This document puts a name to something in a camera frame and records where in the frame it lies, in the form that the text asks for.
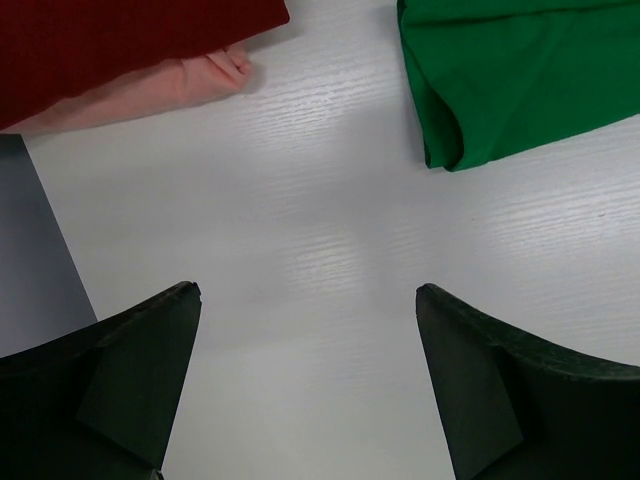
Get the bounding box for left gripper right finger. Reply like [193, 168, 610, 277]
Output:
[416, 284, 639, 479]

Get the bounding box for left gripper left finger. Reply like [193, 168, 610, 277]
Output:
[1, 281, 201, 480]

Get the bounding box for green t shirt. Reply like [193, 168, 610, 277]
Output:
[397, 1, 639, 172]

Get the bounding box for pink folded t shirt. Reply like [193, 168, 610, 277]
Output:
[3, 43, 252, 135]

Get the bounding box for red folded t shirt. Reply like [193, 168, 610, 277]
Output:
[1, 1, 290, 128]

